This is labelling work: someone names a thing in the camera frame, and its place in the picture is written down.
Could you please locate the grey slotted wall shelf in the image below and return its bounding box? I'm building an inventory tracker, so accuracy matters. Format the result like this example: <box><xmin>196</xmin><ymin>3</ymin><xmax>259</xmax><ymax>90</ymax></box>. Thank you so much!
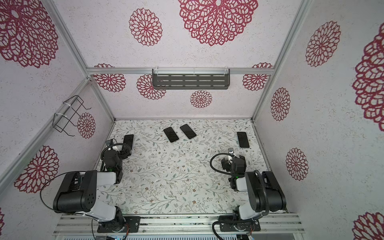
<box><xmin>152</xmin><ymin>69</ymin><xmax>231</xmax><ymax>90</ymax></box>

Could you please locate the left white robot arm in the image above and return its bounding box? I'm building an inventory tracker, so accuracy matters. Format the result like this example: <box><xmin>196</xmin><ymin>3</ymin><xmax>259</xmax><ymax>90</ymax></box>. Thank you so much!
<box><xmin>53</xmin><ymin>147</ymin><xmax>127</xmax><ymax>233</ymax></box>

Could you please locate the black phone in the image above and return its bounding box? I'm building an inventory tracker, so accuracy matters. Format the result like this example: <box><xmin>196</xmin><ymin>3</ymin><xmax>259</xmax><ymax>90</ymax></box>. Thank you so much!
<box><xmin>123</xmin><ymin>134</ymin><xmax>134</xmax><ymax>150</ymax></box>
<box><xmin>237</xmin><ymin>132</ymin><xmax>250</xmax><ymax>148</ymax></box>
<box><xmin>180</xmin><ymin>124</ymin><xmax>197</xmax><ymax>139</ymax></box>

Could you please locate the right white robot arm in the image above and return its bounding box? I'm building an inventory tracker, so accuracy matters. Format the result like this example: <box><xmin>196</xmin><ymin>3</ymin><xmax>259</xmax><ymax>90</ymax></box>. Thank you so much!
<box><xmin>211</xmin><ymin>153</ymin><xmax>287</xmax><ymax>233</ymax></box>

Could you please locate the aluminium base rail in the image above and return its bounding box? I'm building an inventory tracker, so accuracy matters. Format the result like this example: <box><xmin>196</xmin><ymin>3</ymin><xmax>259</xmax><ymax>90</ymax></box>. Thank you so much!
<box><xmin>52</xmin><ymin>213</ymin><xmax>305</xmax><ymax>237</ymax></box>

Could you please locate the black wire wall basket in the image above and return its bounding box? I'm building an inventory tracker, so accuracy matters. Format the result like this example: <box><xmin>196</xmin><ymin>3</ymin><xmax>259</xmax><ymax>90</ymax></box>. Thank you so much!
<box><xmin>52</xmin><ymin>95</ymin><xmax>91</xmax><ymax>137</ymax></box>

